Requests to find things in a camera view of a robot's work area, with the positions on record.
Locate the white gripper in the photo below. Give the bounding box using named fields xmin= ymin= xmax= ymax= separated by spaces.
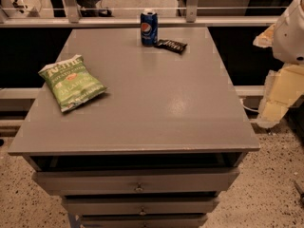
xmin=253 ymin=0 xmax=304 ymax=128

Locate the black rxbar chocolate bar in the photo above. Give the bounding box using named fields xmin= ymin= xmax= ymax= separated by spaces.
xmin=155 ymin=40 xmax=187 ymax=54

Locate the green jalapeno chip bag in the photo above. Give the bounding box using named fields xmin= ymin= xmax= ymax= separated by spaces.
xmin=38 ymin=54 xmax=107 ymax=112

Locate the blue pepsi can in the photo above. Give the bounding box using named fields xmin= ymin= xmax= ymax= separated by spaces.
xmin=141 ymin=9 xmax=158 ymax=47

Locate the grey drawer cabinet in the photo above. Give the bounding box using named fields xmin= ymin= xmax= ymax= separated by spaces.
xmin=7 ymin=27 xmax=261 ymax=228

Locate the top grey drawer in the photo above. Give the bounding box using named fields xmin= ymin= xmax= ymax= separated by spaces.
xmin=32 ymin=168 xmax=239 ymax=196

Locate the grey drawer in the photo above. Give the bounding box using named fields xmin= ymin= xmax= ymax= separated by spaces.
xmin=81 ymin=214 xmax=207 ymax=228
xmin=62 ymin=197 xmax=219 ymax=216
xmin=32 ymin=168 xmax=239 ymax=196

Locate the middle grey drawer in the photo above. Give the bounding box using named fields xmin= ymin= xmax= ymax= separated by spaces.
xmin=62 ymin=197 xmax=219 ymax=216

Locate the bottom grey drawer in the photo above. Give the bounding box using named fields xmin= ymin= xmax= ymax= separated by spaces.
xmin=81 ymin=214 xmax=207 ymax=228

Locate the white cable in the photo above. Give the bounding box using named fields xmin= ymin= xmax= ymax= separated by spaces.
xmin=240 ymin=98 xmax=260 ymax=114

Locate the metal railing frame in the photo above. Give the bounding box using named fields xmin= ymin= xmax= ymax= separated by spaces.
xmin=0 ymin=0 xmax=292 ymax=28

